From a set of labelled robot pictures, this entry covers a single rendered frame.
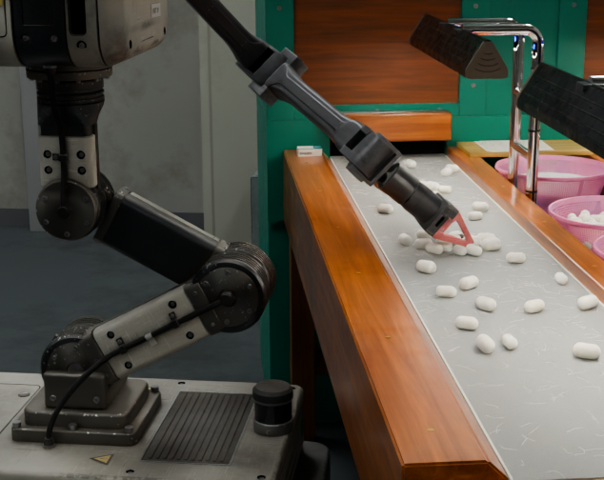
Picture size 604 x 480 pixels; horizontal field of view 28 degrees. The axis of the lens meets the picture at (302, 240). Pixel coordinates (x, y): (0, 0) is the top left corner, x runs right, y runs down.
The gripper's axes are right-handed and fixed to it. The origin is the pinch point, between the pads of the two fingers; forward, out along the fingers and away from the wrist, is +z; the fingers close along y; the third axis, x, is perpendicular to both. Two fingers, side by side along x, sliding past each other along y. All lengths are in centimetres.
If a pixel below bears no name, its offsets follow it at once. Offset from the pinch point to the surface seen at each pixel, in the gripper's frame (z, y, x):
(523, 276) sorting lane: 6.0, -15.8, -2.3
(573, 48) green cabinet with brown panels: 19, 90, -50
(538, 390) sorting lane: -2, -66, 6
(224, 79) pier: -26, 277, 27
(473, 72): -16.9, 12.2, -24.1
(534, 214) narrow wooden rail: 12.6, 16.8, -11.7
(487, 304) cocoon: -2.9, -34.0, 3.7
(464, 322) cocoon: -6.9, -42.0, 7.3
